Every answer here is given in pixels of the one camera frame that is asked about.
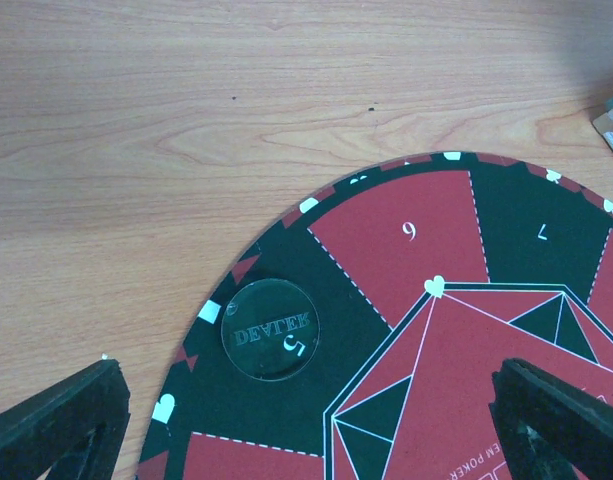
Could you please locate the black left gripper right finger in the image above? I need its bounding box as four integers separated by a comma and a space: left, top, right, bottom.
489, 358, 613, 479

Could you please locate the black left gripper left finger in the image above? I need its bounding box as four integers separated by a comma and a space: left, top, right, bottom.
0, 359, 130, 479

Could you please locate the clear dealer button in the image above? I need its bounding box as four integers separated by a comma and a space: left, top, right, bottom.
221, 278, 321, 382

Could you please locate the round red black poker mat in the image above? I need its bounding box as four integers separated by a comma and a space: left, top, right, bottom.
136, 152, 613, 479

